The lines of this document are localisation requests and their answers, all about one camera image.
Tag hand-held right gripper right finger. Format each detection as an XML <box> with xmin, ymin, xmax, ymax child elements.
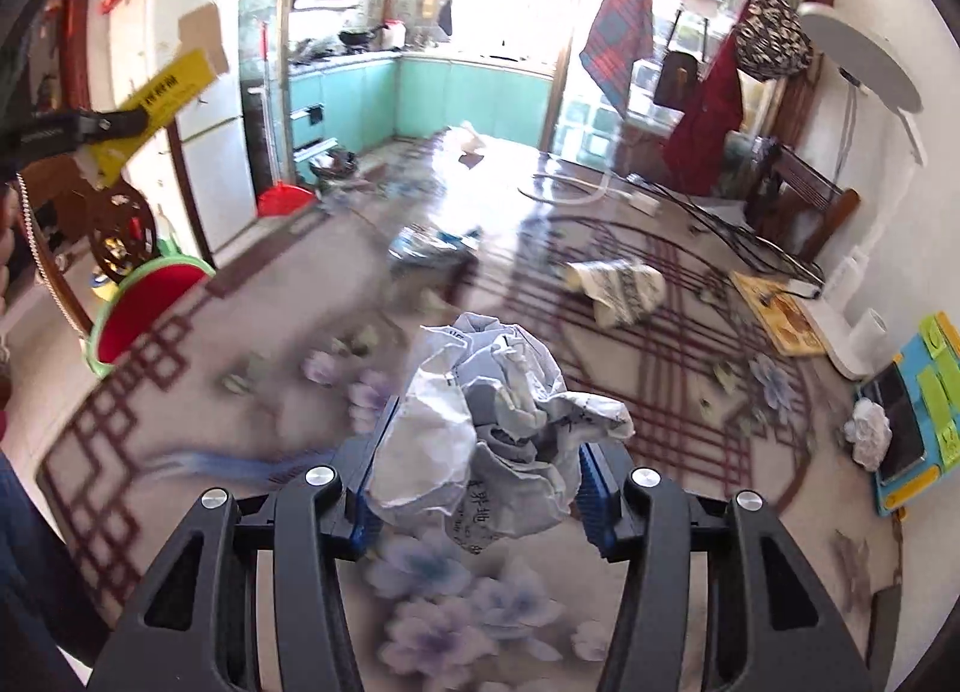
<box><xmin>577</xmin><ymin>441</ymin><xmax>875</xmax><ymax>692</ymax></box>

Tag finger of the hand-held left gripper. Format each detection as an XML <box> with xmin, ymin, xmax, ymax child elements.
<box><xmin>71</xmin><ymin>105</ymin><xmax>151</xmax><ymax>142</ymax></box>

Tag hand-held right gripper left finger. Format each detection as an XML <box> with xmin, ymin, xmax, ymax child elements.
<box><xmin>86</xmin><ymin>396</ymin><xmax>398</xmax><ymax>692</ymax></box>

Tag yellow cardboard box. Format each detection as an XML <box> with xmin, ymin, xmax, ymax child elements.
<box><xmin>88</xmin><ymin>5</ymin><xmax>232</xmax><ymax>187</ymax></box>

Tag white printed paper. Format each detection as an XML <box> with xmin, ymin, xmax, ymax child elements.
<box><xmin>367</xmin><ymin>311</ymin><xmax>635</xmax><ymax>556</ymax></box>

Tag red bin with green rim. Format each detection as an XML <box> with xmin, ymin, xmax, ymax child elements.
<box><xmin>86</xmin><ymin>255</ymin><xmax>218</xmax><ymax>378</ymax></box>

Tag white refrigerator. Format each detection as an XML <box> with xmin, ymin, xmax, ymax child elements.
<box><xmin>105</xmin><ymin>0</ymin><xmax>260</xmax><ymax>265</ymax></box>

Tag red broom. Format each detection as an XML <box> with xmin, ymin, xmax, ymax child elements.
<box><xmin>255</xmin><ymin>17</ymin><xmax>320</xmax><ymax>217</ymax></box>

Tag patterned paper cup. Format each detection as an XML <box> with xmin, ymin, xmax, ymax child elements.
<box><xmin>564</xmin><ymin>257</ymin><xmax>667</xmax><ymax>329</ymax></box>

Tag crumpled white tissue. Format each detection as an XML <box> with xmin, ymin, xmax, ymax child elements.
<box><xmin>841</xmin><ymin>398</ymin><xmax>892</xmax><ymax>472</ymax></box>

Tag blue white plastic wrapper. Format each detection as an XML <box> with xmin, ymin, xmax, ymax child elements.
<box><xmin>388</xmin><ymin>223</ymin><xmax>481</xmax><ymax>265</ymax></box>

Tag black smartphone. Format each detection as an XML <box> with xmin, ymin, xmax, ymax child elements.
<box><xmin>859</xmin><ymin>362</ymin><xmax>927</xmax><ymax>487</ymax></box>

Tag person's dark jacket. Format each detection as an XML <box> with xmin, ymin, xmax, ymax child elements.
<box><xmin>0</xmin><ymin>167</ymin><xmax>113</xmax><ymax>692</ymax></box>

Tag colourful toy phone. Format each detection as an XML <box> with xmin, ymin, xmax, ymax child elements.
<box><xmin>855</xmin><ymin>313</ymin><xmax>960</xmax><ymax>517</ymax></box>

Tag teal kitchen cabinets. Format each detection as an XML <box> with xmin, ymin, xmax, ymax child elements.
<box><xmin>289</xmin><ymin>54</ymin><xmax>560</xmax><ymax>172</ymax></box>

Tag dark wooden chair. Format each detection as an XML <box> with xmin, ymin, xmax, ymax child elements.
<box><xmin>742</xmin><ymin>137</ymin><xmax>860</xmax><ymax>265</ymax></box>

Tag red garment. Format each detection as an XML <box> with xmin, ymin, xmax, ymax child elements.
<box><xmin>661</xmin><ymin>35</ymin><xmax>743</xmax><ymax>194</ymax></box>

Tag brown handbag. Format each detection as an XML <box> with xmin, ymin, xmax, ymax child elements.
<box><xmin>652</xmin><ymin>50</ymin><xmax>698</xmax><ymax>108</ymax></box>

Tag plaid cloth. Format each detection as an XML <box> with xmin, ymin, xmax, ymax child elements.
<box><xmin>579</xmin><ymin>0</ymin><xmax>655</xmax><ymax>119</ymax></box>

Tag black white patterned bag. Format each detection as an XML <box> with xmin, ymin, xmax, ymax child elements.
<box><xmin>733</xmin><ymin>0</ymin><xmax>815</xmax><ymax>84</ymax></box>

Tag white round lamp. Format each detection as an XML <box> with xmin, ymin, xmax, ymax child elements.
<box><xmin>796</xmin><ymin>2</ymin><xmax>925</xmax><ymax>168</ymax></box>

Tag white charger cable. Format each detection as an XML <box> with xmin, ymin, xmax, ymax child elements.
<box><xmin>519</xmin><ymin>170</ymin><xmax>661</xmax><ymax>217</ymax></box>

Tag black power cable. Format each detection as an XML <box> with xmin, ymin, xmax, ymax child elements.
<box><xmin>630</xmin><ymin>174</ymin><xmax>826</xmax><ymax>288</ymax></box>

